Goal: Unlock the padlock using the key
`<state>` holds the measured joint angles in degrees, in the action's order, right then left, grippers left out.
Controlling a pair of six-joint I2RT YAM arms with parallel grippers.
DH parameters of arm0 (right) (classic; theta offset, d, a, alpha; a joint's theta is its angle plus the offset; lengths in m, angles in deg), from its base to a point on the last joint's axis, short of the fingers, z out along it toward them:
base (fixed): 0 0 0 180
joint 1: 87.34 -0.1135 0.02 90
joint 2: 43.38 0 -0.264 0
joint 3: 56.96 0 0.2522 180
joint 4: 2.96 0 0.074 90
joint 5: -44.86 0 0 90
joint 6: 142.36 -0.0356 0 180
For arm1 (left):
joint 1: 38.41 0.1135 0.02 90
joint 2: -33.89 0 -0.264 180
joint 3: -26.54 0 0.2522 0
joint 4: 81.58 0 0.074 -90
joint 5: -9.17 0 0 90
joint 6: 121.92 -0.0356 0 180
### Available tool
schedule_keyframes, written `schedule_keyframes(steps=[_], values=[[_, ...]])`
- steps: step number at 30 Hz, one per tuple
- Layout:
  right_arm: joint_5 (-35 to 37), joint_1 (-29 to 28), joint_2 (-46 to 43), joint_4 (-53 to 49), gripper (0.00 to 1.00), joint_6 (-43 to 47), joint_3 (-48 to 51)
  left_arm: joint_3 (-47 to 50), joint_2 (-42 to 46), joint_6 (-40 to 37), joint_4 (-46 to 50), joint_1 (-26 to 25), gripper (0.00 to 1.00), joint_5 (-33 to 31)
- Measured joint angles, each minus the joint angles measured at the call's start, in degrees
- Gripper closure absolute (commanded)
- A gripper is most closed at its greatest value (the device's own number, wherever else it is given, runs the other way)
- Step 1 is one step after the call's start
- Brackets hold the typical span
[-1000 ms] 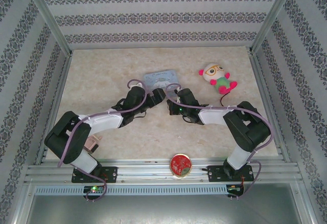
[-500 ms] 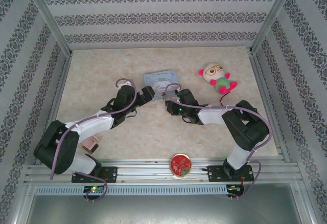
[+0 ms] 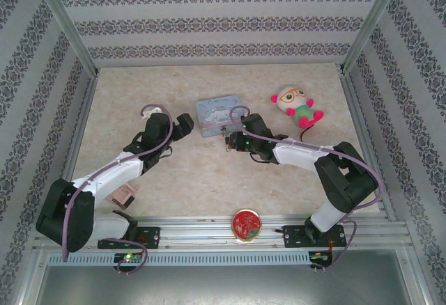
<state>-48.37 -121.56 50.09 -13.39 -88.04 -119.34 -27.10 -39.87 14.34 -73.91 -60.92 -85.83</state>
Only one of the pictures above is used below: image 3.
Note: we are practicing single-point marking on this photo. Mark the aluminium front rail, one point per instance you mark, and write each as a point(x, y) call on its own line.
point(202, 230)

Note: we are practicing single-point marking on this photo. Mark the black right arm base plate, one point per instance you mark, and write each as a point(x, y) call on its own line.
point(296, 237)

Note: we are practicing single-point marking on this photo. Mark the pink brown small box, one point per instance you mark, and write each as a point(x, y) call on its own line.
point(123, 197)

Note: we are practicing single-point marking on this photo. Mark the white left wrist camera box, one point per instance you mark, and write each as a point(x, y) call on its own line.
point(151, 111)

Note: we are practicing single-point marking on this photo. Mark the left controller board with lights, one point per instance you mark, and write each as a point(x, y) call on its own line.
point(128, 258)

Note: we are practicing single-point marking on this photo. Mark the small silver key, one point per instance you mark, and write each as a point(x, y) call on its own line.
point(228, 149)

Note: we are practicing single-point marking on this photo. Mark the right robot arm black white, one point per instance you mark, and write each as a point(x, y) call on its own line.
point(348, 176)

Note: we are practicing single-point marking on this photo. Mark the aluminium side rail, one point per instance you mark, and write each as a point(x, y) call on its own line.
point(359, 120)
point(82, 127)

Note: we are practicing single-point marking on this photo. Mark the white pink green plush toy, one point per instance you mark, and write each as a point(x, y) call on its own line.
point(291, 97)

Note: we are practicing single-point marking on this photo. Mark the round red gold tin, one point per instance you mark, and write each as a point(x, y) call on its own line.
point(246, 225)

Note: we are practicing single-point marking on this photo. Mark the aluminium frame post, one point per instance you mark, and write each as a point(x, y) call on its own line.
point(66, 30)
point(376, 23)

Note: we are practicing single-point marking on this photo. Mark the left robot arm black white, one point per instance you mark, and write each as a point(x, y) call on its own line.
point(76, 211)

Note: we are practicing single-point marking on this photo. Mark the grey metal panel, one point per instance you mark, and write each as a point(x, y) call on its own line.
point(223, 285)

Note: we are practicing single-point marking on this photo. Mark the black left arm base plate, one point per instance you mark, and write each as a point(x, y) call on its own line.
point(150, 237)

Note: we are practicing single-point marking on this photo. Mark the light blue cartoon tin box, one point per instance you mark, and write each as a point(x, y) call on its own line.
point(214, 113)

